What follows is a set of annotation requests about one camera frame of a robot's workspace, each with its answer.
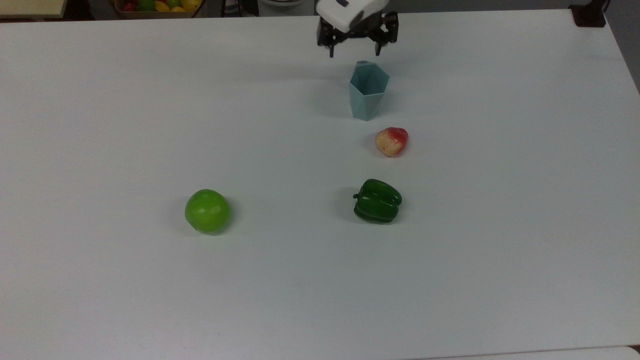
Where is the wooden board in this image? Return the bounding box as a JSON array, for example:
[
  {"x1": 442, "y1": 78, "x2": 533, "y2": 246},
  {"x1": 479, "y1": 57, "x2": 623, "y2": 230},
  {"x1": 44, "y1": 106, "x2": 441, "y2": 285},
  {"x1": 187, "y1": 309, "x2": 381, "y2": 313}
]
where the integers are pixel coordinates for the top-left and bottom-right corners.
[{"x1": 0, "y1": 0, "x2": 68, "y2": 19}]

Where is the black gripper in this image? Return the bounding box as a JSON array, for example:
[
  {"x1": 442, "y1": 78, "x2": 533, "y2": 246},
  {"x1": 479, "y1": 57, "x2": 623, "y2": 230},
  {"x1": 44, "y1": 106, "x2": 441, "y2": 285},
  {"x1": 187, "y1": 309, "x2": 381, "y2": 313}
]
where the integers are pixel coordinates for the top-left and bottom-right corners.
[{"x1": 316, "y1": 12, "x2": 400, "y2": 59}]

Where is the red and cream toy peach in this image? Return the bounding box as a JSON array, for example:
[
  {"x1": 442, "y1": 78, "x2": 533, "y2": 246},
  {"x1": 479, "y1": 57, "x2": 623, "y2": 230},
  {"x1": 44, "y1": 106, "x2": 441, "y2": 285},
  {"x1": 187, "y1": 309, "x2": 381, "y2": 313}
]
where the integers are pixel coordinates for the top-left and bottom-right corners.
[{"x1": 375, "y1": 127, "x2": 409, "y2": 158}]

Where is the fruit basket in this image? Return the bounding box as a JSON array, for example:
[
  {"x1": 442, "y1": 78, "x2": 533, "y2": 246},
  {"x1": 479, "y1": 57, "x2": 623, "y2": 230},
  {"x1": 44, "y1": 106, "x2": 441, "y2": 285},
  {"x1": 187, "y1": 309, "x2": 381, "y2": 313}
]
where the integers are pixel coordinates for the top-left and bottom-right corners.
[{"x1": 114, "y1": 0, "x2": 204, "y2": 20}]

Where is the light green toy apple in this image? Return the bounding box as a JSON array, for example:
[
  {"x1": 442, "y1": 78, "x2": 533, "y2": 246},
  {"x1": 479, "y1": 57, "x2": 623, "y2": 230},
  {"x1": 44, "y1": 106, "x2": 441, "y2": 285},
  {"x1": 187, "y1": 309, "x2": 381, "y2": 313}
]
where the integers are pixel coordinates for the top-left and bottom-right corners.
[{"x1": 184, "y1": 188, "x2": 231, "y2": 234}]

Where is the black stand base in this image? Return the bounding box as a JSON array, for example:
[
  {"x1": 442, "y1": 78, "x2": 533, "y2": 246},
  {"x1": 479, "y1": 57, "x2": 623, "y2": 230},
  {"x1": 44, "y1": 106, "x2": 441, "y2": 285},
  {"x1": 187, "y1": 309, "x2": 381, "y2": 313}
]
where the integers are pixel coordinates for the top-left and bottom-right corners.
[{"x1": 569, "y1": 0, "x2": 610, "y2": 28}]

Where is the dark green toy bell pepper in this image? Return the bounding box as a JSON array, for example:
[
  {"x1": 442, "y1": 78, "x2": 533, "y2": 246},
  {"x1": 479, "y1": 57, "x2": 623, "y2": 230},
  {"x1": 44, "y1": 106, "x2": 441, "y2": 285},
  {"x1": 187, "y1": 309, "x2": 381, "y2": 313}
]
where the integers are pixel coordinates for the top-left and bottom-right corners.
[{"x1": 352, "y1": 178, "x2": 403, "y2": 224}]

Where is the light blue hexagonal mug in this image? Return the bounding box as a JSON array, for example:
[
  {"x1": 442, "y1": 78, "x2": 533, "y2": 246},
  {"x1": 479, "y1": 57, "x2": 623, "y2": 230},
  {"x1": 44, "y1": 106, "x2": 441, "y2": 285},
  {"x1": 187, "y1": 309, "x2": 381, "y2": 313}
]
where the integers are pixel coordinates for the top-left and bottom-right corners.
[{"x1": 348, "y1": 60, "x2": 390, "y2": 122}]

